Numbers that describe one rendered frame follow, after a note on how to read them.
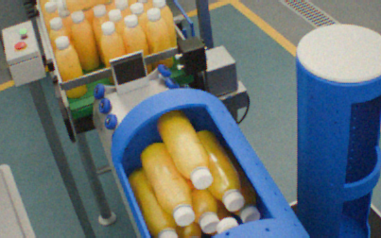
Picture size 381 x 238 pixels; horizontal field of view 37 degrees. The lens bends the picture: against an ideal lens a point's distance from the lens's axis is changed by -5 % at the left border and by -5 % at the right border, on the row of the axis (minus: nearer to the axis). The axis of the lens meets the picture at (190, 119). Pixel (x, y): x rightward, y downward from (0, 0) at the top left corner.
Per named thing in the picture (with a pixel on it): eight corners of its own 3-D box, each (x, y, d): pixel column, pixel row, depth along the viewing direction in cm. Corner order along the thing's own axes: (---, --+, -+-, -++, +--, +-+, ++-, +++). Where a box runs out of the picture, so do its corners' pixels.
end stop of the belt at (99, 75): (64, 91, 180) (61, 83, 178) (63, 90, 180) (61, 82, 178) (187, 52, 187) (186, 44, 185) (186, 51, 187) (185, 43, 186)
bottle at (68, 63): (63, 91, 189) (48, 42, 177) (83, 82, 190) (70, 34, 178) (69, 102, 184) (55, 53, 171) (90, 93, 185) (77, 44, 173)
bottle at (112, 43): (112, 88, 186) (100, 38, 174) (106, 76, 191) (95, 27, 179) (133, 80, 188) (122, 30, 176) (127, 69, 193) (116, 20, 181)
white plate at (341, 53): (289, 75, 158) (289, 77, 159) (391, 84, 150) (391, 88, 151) (303, 20, 178) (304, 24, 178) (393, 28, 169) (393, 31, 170)
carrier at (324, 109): (289, 266, 216) (364, 276, 207) (288, 78, 159) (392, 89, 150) (303, 210, 236) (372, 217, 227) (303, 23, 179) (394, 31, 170)
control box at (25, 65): (15, 87, 176) (6, 59, 170) (10, 54, 191) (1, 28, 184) (46, 76, 178) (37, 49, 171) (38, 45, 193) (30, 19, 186)
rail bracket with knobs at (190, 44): (181, 81, 184) (177, 54, 178) (174, 69, 190) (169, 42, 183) (212, 72, 186) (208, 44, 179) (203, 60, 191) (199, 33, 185)
